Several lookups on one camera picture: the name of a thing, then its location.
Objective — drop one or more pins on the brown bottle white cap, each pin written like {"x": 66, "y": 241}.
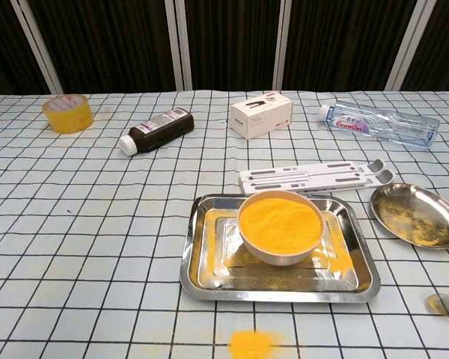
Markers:
{"x": 161, "y": 131}

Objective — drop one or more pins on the yellow tape roll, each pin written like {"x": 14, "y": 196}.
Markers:
{"x": 71, "y": 119}

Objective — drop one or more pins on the round steel plate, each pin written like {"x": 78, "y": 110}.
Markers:
{"x": 415, "y": 213}

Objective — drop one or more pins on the clear plastic water bottle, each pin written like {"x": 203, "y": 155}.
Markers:
{"x": 396, "y": 123}

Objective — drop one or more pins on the orange powder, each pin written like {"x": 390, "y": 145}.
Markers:
{"x": 250, "y": 346}

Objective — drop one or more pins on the checked light blue tablecloth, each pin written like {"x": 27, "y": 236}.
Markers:
{"x": 97, "y": 224}

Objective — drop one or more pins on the white folding laptop stand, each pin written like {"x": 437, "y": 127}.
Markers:
{"x": 303, "y": 175}

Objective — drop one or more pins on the beige bowl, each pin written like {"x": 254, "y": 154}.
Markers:
{"x": 277, "y": 257}

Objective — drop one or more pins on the dark folding screen white frame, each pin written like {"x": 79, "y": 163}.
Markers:
{"x": 228, "y": 37}

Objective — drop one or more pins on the rectangular steel tray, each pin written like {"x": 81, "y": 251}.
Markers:
{"x": 277, "y": 289}

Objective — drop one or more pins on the white cardboard box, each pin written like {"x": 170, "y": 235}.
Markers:
{"x": 262, "y": 119}

